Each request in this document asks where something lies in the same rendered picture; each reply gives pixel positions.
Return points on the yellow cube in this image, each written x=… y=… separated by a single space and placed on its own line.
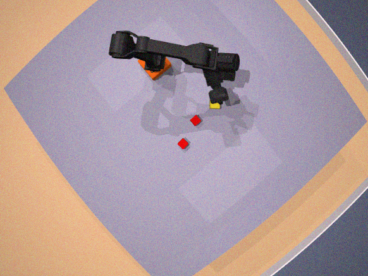
x=214 y=106

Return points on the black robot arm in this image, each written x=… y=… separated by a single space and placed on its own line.
x=154 y=53

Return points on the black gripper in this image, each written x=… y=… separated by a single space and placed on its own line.
x=218 y=94

